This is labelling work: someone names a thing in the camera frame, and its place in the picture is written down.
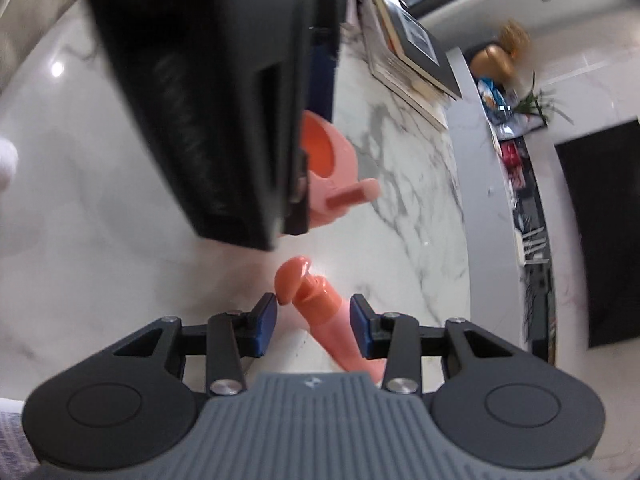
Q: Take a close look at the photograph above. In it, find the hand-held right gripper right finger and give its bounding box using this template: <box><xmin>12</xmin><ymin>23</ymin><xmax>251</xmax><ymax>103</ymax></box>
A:
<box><xmin>349</xmin><ymin>294</ymin><xmax>517</xmax><ymax>395</ymax></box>

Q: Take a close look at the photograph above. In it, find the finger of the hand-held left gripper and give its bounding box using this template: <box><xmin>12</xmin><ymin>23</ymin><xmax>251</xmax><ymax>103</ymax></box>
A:
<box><xmin>279</xmin><ymin>149</ymin><xmax>312</xmax><ymax>237</ymax></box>
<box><xmin>309</xmin><ymin>25</ymin><xmax>343</xmax><ymax>122</ymax></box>

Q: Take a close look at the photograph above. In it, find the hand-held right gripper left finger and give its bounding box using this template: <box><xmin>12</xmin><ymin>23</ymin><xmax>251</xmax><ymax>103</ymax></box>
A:
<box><xmin>114</xmin><ymin>294</ymin><xmax>279</xmax><ymax>397</ymax></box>

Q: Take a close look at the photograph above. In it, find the pink pump bottle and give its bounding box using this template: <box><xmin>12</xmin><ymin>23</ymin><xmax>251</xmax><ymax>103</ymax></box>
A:
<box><xmin>275</xmin><ymin>256</ymin><xmax>388</xmax><ymax>376</ymax></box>

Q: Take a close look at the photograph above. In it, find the pink squat dispenser bottle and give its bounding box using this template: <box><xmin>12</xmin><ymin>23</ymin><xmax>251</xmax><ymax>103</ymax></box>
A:
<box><xmin>277</xmin><ymin>110</ymin><xmax>382</xmax><ymax>237</ymax></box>

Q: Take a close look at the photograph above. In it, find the stack of books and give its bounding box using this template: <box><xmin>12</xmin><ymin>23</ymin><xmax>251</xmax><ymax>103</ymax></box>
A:
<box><xmin>360</xmin><ymin>0</ymin><xmax>451</xmax><ymax>132</ymax></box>

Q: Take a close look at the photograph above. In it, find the black cover book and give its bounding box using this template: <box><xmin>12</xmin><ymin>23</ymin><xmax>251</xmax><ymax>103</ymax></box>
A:
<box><xmin>374</xmin><ymin>0</ymin><xmax>463</xmax><ymax>101</ymax></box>

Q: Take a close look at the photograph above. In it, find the gold vase with dried flowers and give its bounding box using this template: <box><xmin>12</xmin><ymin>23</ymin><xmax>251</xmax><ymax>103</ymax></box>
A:
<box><xmin>469</xmin><ymin>19</ymin><xmax>532</xmax><ymax>82</ymax></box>

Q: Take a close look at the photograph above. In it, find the blue snack packet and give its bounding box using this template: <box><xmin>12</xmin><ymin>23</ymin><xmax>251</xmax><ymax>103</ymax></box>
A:
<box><xmin>477</xmin><ymin>77</ymin><xmax>515</xmax><ymax>123</ymax></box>

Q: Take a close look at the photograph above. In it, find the red snack packet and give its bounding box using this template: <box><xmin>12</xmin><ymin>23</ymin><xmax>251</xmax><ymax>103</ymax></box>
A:
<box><xmin>500</xmin><ymin>140</ymin><xmax>527</xmax><ymax>191</ymax></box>

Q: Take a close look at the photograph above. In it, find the green potted plant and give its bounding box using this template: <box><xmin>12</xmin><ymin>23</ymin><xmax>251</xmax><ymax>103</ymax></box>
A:
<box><xmin>512</xmin><ymin>72</ymin><xmax>573</xmax><ymax>128</ymax></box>

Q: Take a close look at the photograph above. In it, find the black cabinet panel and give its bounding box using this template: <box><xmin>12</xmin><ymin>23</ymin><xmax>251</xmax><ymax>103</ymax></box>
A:
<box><xmin>554</xmin><ymin>119</ymin><xmax>640</xmax><ymax>348</ymax></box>

